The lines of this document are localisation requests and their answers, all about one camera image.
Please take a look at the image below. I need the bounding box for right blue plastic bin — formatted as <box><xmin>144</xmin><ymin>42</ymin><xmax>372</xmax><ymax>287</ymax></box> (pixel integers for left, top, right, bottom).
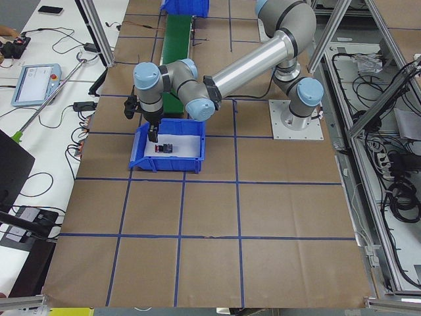
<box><xmin>160</xmin><ymin>0</ymin><xmax>210</xmax><ymax>18</ymax></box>

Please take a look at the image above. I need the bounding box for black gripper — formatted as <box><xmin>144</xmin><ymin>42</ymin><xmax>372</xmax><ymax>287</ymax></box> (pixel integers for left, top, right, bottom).
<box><xmin>143</xmin><ymin>110</ymin><xmax>163</xmax><ymax>142</ymax></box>

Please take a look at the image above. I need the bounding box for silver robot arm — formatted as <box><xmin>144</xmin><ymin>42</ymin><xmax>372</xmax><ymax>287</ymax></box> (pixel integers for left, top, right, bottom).
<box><xmin>124</xmin><ymin>1</ymin><xmax>324</xmax><ymax>143</ymax></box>

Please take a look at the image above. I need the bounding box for green conveyor belt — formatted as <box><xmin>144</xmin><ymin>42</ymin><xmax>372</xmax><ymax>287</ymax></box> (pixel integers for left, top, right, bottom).
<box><xmin>161</xmin><ymin>14</ymin><xmax>193</xmax><ymax>118</ymax></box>

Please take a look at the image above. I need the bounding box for black power adapter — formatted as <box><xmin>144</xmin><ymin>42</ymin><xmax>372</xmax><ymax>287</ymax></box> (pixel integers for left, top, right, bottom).
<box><xmin>72</xmin><ymin>101</ymin><xmax>97</xmax><ymax>113</ymax></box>

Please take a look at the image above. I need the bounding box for blue plastic bin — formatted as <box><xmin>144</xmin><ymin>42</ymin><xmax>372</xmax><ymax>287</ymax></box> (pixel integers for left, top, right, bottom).
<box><xmin>129</xmin><ymin>118</ymin><xmax>205</xmax><ymax>173</ymax></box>
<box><xmin>160</xmin><ymin>0</ymin><xmax>210</xmax><ymax>18</ymax></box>

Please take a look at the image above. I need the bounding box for white foam pad left bin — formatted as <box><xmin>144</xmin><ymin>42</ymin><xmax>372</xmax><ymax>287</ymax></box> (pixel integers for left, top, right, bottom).
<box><xmin>144</xmin><ymin>134</ymin><xmax>201</xmax><ymax>158</ymax></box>

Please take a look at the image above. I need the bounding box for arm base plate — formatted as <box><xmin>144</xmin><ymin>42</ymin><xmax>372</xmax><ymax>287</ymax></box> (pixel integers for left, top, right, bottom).
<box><xmin>268</xmin><ymin>99</ymin><xmax>324</xmax><ymax>141</ymax></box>

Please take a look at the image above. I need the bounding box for blue teach pendant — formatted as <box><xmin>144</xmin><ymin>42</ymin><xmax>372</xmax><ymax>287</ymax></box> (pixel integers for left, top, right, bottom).
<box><xmin>11</xmin><ymin>63</ymin><xmax>62</xmax><ymax>107</ymax></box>

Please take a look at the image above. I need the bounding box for long metal grabber tool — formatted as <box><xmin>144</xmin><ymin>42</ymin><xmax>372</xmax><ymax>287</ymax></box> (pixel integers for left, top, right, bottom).
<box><xmin>11</xmin><ymin>53</ymin><xmax>97</xmax><ymax>144</ymax></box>

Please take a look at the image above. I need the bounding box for left blue plastic bin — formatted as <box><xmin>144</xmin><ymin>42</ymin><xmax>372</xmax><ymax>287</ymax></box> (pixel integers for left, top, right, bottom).
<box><xmin>129</xmin><ymin>118</ymin><xmax>205</xmax><ymax>173</ymax></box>

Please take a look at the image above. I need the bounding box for red black conveyor wire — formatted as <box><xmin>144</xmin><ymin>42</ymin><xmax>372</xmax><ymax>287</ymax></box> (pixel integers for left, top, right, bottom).
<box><xmin>107</xmin><ymin>20</ymin><xmax>164</xmax><ymax>32</ymax></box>

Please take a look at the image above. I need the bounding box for aluminium frame post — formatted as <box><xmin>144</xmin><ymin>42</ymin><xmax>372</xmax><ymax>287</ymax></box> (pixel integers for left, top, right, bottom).
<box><xmin>74</xmin><ymin>0</ymin><xmax>114</xmax><ymax>68</ymax></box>

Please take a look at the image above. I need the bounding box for black smartphone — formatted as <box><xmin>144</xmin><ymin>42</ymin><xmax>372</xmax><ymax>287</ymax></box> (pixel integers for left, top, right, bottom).
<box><xmin>37</xmin><ymin>5</ymin><xmax>64</xmax><ymax>15</ymax></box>

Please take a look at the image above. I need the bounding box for red push button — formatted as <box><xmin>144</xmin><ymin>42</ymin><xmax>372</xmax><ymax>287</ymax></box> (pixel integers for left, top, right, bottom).
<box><xmin>155</xmin><ymin>144</ymin><xmax>173</xmax><ymax>154</ymax></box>

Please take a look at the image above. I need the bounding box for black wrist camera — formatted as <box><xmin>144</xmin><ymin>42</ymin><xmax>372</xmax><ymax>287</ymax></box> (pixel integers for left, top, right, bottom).
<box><xmin>124</xmin><ymin>95</ymin><xmax>137</xmax><ymax>119</ymax></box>

